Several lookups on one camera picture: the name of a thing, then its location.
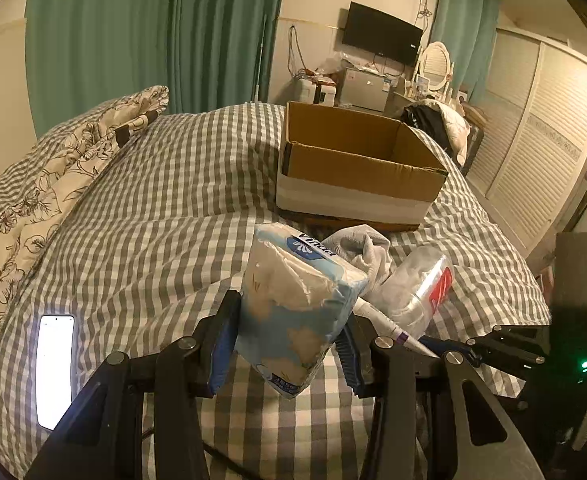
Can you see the grey checked bed cover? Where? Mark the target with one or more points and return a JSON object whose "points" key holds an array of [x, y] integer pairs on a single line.
{"points": [[167, 230]]}

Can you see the white sock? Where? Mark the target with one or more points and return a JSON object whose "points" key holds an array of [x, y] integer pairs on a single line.
{"points": [[366, 249]]}

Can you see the lit smartphone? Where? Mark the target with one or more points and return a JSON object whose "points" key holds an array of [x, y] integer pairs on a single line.
{"points": [[55, 368]]}

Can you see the grey mini fridge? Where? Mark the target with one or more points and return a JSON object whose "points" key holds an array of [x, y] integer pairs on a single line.
{"points": [[362, 90]]}

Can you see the green curtain by wardrobe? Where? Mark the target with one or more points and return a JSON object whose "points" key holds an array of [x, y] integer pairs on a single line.
{"points": [[467, 28]]}

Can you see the white louvred wardrobe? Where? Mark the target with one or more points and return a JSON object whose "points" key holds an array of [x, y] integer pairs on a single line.
{"points": [[534, 147]]}

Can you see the white oval vanity mirror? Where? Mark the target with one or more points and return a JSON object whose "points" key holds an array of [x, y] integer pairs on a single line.
{"points": [[435, 67]]}

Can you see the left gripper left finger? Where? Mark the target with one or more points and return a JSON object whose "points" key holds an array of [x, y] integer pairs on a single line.
{"points": [[100, 435]]}

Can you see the clear floss pick jar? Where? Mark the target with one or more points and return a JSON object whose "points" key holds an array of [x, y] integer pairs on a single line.
{"points": [[413, 293]]}

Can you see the open cardboard box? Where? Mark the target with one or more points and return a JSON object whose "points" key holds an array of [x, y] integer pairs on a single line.
{"points": [[339, 168]]}

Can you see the white garment on chair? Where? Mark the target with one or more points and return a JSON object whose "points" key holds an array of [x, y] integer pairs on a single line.
{"points": [[456, 128]]}

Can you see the black clothes on chair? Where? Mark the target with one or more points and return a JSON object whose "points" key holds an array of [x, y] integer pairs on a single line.
{"points": [[429, 121]]}

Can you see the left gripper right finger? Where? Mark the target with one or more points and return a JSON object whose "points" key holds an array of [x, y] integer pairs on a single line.
{"points": [[470, 434]]}

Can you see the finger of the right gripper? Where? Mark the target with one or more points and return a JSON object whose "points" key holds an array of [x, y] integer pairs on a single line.
{"points": [[521, 335], [440, 347]]}

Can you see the floral folded quilt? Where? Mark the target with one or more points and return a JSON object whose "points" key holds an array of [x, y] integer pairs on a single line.
{"points": [[38, 192]]}

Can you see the black wall television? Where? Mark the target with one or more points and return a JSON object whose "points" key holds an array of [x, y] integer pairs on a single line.
{"points": [[381, 34]]}

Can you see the large green curtain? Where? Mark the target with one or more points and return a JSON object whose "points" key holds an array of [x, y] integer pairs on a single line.
{"points": [[207, 53]]}

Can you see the white suitcase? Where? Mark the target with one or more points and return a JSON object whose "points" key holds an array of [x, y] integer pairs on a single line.
{"points": [[312, 92]]}

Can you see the blue white tissue pack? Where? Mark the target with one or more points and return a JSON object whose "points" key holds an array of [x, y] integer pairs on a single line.
{"points": [[296, 296]]}

